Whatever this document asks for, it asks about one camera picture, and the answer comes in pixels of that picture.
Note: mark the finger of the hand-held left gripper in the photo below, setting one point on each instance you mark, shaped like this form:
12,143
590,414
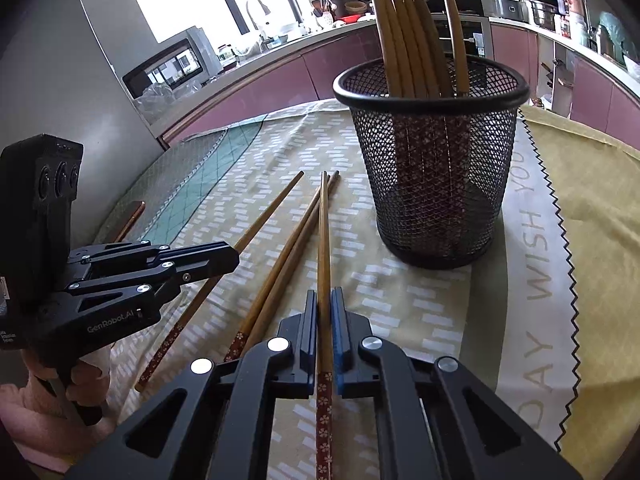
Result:
210,260
120,251

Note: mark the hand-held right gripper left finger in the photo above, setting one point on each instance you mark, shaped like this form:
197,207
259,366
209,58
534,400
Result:
307,330

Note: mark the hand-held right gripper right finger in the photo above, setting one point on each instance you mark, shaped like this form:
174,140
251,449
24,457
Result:
340,340

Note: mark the dark brown wooden chopstick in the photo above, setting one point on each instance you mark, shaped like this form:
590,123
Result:
291,270

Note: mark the wooden chopstick red floral end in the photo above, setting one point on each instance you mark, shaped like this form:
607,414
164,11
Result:
411,35
382,35
325,260
425,35
274,270
270,210

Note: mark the black mesh utensil holder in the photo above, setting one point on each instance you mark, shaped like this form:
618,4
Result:
440,210

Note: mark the group of six chopsticks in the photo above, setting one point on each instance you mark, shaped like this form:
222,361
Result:
397,35

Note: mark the person's left forearm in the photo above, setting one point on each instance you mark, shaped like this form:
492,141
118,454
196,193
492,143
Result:
40,430

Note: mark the person's left hand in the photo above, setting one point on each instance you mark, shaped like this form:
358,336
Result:
87,382

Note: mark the patterned beige green tablecloth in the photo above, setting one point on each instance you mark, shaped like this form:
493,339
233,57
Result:
375,300

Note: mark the clear plastic bag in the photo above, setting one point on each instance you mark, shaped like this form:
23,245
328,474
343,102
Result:
162,95

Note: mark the silver microwave oven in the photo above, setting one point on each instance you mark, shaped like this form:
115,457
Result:
170,67

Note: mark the pink kitchen cabinets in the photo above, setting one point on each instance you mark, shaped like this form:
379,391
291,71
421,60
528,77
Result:
300,70

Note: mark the white pitcher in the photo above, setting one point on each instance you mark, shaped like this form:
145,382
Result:
259,17

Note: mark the yellow cloth zigzag edge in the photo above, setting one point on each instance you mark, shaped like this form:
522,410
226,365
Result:
600,210

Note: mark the black built-in oven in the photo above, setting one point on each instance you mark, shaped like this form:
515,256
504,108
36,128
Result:
477,40

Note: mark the silver rice cooker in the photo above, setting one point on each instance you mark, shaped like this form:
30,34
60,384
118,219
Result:
507,6

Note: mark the stainless steel pot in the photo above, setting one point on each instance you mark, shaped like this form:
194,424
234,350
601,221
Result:
544,14

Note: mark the pink kettle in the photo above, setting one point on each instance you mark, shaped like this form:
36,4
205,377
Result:
575,2

